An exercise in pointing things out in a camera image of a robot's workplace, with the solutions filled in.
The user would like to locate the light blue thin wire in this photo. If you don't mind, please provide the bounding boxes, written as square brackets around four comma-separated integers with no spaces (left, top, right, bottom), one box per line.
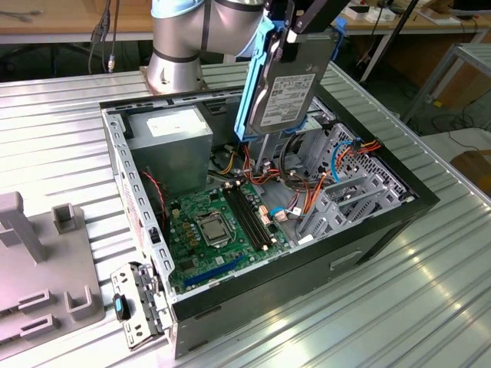
[268,205,305,222]

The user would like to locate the silver CPU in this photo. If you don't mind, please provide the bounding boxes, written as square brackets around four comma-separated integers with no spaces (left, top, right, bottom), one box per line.
[203,221,226,242]

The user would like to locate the red black fan wire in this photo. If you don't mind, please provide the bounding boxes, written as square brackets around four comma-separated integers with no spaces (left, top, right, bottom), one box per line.
[140,170,169,233]

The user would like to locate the grey parts rack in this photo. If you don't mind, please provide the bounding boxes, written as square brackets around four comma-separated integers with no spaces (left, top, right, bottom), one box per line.
[0,190,107,361]

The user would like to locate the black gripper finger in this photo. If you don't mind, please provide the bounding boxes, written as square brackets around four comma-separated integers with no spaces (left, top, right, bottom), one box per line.
[264,0,297,61]
[282,0,353,63]

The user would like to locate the long wooden desk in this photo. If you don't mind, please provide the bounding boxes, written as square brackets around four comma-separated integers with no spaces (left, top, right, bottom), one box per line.
[0,0,491,45]

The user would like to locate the black RAM slot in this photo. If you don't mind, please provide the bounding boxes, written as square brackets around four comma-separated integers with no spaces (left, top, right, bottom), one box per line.
[229,187,265,251]
[234,186,269,249]
[224,188,262,253]
[239,186,273,248]

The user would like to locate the orange wire bundle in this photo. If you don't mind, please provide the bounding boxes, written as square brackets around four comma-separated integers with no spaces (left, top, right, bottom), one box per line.
[245,147,331,218]

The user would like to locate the CPU socket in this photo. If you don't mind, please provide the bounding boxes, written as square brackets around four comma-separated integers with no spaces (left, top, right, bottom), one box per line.
[193,212,234,249]

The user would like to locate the green motherboard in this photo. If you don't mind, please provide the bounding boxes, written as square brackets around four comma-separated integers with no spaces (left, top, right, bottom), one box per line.
[166,179,293,295]

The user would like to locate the hard disk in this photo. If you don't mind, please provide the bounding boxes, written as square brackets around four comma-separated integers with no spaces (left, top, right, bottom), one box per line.
[233,17,348,145]

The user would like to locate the metal expansion bracket latch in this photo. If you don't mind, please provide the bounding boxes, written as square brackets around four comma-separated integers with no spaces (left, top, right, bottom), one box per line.
[110,261,174,352]

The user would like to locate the black PC case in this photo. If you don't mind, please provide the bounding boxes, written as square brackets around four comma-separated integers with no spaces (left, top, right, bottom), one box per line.
[98,77,440,360]

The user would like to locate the power wire with black plug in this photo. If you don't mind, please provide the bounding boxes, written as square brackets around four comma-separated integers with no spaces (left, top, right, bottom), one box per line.
[347,140,383,156]

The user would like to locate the large brown cardboard box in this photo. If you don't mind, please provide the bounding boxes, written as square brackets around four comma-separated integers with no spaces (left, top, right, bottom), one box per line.
[437,63,491,108]

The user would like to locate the metal disk bay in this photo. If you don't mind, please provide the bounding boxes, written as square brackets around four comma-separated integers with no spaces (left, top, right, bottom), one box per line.
[297,172,417,246]

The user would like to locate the black cable bundle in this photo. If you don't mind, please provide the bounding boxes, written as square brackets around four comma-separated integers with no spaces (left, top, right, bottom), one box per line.
[278,132,308,189]

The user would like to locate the black hanging cables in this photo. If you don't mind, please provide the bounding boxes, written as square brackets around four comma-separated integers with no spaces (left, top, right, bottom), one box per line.
[88,0,119,74]

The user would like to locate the blue expansion slot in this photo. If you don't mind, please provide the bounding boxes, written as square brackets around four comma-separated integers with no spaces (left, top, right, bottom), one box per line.
[183,255,246,289]

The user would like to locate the black tab with blue stripe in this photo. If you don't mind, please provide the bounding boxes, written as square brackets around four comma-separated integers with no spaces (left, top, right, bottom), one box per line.
[113,293,132,321]

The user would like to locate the black slanted pole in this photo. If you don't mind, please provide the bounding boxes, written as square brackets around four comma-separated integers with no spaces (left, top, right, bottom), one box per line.
[359,0,420,84]

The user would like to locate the grey power supply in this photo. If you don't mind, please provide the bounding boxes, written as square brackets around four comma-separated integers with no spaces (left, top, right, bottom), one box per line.
[126,105,214,199]

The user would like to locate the blue flat wire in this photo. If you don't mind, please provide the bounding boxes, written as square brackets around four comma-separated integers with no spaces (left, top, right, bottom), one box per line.
[330,140,362,183]

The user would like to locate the white small box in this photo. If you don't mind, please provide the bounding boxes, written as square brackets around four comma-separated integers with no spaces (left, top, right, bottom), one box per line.
[351,3,396,23]

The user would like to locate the metal drive cage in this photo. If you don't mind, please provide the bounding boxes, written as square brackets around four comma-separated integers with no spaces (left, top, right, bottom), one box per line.
[245,97,335,168]

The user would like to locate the black flat device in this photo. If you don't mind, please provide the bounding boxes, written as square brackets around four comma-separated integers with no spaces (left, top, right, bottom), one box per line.
[452,0,491,20]

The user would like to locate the grey metal frame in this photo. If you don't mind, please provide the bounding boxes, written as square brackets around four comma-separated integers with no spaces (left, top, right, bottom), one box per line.
[402,41,491,126]

